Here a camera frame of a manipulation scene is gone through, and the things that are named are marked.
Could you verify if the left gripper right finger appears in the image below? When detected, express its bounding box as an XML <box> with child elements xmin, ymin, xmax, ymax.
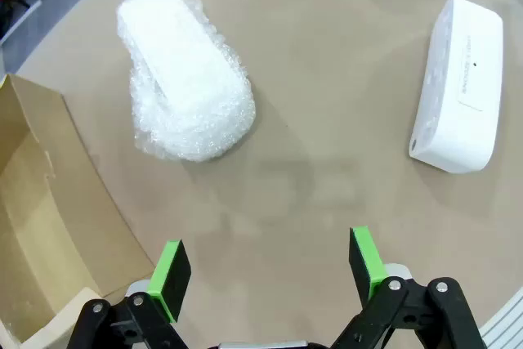
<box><xmin>329</xmin><ymin>226</ymin><xmax>488</xmax><ymax>349</ymax></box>

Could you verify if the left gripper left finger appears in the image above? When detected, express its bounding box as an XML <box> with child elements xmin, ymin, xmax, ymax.
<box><xmin>73</xmin><ymin>239</ymin><xmax>193</xmax><ymax>349</ymax></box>

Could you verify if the bulky bubble-wrapped clock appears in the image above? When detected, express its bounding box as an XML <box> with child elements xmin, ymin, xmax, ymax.
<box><xmin>116</xmin><ymin>0</ymin><xmax>257</xmax><ymax>162</ymax></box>

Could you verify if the white ribbed base panel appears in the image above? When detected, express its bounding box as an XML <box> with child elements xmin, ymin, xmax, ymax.
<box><xmin>477</xmin><ymin>285</ymin><xmax>523</xmax><ymax>349</ymax></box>

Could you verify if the brown cardboard box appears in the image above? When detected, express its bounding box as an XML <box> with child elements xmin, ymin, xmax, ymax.
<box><xmin>0</xmin><ymin>73</ymin><xmax>156</xmax><ymax>344</ymax></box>

